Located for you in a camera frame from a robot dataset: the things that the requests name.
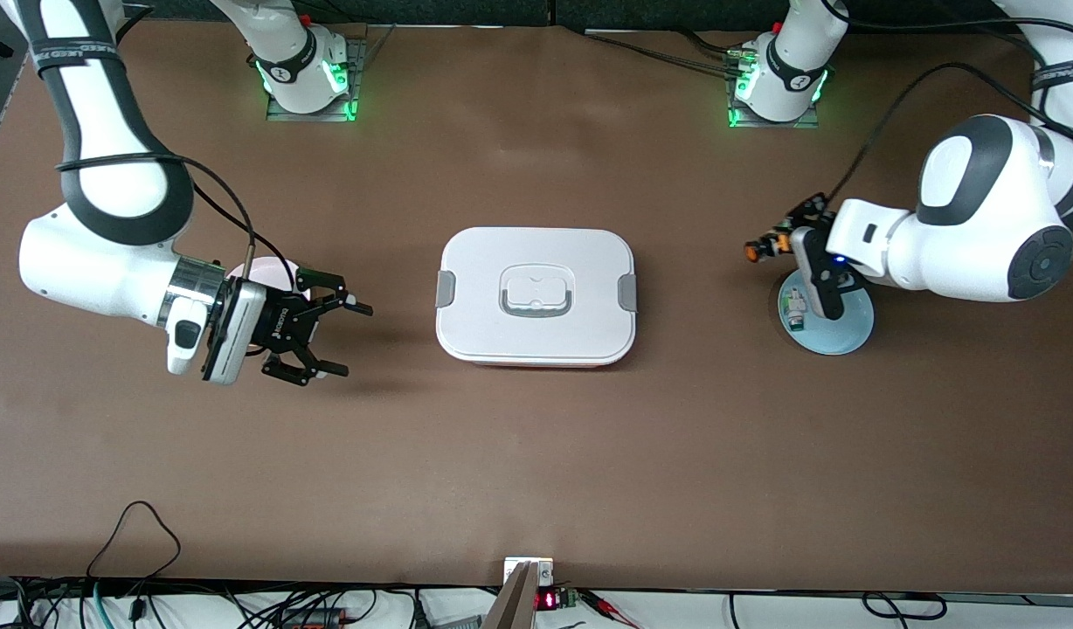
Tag pink round plate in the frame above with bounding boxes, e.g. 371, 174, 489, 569
225, 256, 312, 307

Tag light blue round plate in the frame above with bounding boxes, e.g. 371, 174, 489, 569
779, 265, 876, 356

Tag black coiled cable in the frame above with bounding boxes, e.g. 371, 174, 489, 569
860, 592, 948, 621

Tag red black clip leads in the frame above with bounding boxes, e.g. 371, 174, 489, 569
580, 590, 642, 628

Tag aluminium camera mount bar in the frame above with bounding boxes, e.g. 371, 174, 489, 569
480, 561, 537, 629

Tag thin black looped cable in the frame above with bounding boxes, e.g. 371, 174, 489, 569
87, 501, 182, 582

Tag orange black push-button switch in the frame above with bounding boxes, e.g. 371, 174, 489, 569
744, 229, 795, 263

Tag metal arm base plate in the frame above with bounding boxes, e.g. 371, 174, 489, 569
266, 35, 367, 123
727, 48, 821, 130

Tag black arm base cables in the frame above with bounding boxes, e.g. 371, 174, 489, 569
580, 26, 760, 79

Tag small white mount bracket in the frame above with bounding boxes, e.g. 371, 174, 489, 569
504, 557, 555, 588

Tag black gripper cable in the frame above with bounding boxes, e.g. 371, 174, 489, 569
816, 0, 1073, 206
60, 153, 297, 289

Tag white lunch box grey handle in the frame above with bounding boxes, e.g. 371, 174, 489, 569
435, 227, 638, 369

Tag tangled black cable bundle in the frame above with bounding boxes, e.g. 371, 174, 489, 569
0, 577, 415, 629

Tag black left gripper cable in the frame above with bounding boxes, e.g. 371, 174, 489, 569
816, 0, 1073, 206

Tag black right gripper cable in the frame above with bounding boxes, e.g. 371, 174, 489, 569
60, 153, 297, 289

